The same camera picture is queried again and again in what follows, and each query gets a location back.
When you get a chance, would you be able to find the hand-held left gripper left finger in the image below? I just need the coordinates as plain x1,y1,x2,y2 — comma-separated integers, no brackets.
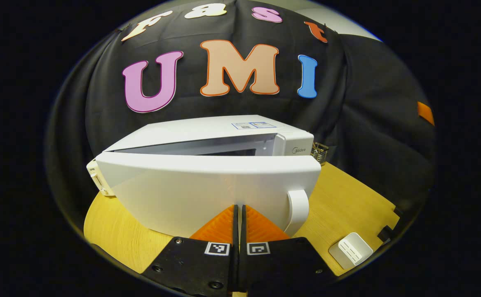
141,204,239,297

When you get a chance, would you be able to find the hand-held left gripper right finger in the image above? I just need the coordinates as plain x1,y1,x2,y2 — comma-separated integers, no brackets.
240,204,336,297

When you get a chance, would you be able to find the white microwave oven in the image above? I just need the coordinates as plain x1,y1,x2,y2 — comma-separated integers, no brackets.
95,115,322,239

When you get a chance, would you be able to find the white sandwich holder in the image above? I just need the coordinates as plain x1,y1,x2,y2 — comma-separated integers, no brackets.
328,232,374,271

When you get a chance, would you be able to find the glass jar with sticks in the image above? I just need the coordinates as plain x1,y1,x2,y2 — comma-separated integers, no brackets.
310,142,330,166

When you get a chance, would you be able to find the black table clamp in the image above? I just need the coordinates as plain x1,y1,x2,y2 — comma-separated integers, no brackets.
377,205,404,244

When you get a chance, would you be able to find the white toaster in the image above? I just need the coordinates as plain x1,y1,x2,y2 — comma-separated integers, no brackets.
86,159,118,198

